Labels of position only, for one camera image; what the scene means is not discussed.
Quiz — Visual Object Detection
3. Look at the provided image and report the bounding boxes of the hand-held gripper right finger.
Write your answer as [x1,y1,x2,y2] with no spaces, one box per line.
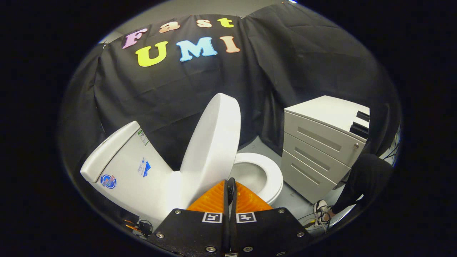
[229,180,313,257]

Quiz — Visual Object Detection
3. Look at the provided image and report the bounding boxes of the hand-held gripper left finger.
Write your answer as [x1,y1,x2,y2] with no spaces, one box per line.
[148,180,231,257]

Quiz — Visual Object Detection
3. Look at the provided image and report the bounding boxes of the black round lid handle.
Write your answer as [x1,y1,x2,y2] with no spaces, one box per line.
[227,177,237,206]

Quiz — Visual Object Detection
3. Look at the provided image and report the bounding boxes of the white toilet bowl with seat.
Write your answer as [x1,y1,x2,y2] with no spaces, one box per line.
[228,153,283,206]

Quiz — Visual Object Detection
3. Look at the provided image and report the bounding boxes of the white toilet tank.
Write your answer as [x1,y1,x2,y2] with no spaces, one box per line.
[80,121,186,229]

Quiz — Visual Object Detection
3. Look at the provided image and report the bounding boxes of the black and white sneaker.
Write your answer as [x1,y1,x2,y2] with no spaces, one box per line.
[313,200,334,227]

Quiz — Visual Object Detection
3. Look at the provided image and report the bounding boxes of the person's leg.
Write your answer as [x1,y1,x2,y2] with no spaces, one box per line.
[334,153,393,215]

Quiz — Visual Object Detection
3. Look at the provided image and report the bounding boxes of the grey drawer cabinet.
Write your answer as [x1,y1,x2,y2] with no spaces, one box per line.
[280,95,371,204]

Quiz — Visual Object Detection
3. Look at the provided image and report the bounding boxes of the black backdrop cloth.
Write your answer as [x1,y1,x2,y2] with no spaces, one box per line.
[59,2,402,179]

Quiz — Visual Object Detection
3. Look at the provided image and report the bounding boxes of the thin black floor cables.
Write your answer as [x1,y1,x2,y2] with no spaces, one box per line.
[298,212,323,230]

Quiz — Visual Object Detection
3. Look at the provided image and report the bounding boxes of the black device with orange wires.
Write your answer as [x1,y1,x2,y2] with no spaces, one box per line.
[125,220,154,238]

